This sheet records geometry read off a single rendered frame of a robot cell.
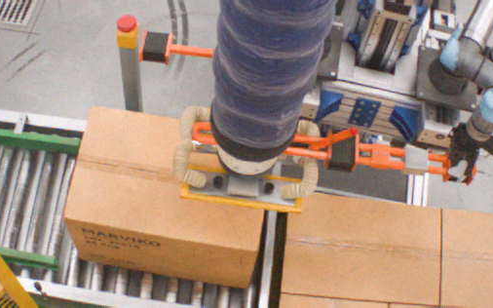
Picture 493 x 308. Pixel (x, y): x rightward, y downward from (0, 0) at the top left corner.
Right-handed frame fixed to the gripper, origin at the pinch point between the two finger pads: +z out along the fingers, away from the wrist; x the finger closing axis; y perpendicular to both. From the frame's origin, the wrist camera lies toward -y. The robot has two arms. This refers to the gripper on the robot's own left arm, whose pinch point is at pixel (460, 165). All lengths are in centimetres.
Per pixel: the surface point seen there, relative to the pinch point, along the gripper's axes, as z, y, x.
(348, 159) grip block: -1.5, 33.8, 4.0
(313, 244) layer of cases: 70, 31, 2
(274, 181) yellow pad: 11, 52, 7
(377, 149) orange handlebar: -1.2, 25.6, -0.4
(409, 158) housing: -1.4, 16.1, 1.0
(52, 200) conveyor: 76, 129, -4
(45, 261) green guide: 61, 123, 25
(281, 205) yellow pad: 11, 50, 14
